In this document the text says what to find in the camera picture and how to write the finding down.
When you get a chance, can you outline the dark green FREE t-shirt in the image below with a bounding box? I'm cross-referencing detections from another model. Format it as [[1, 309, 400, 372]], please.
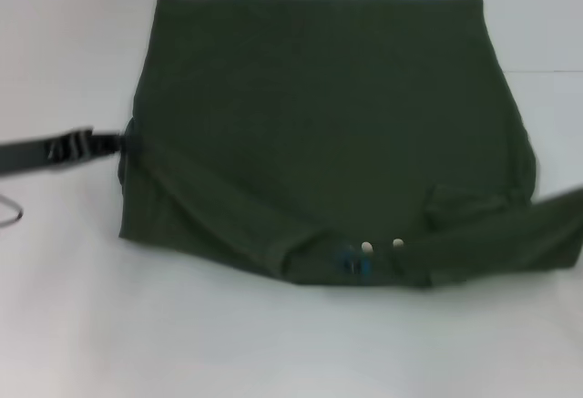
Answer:
[[117, 0, 583, 293]]

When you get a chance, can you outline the left arm cable with plug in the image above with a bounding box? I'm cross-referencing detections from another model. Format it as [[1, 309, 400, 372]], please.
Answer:
[[0, 194, 25, 227]]

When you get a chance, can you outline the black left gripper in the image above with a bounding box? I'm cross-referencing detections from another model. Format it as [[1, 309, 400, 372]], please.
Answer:
[[0, 126, 143, 177]]

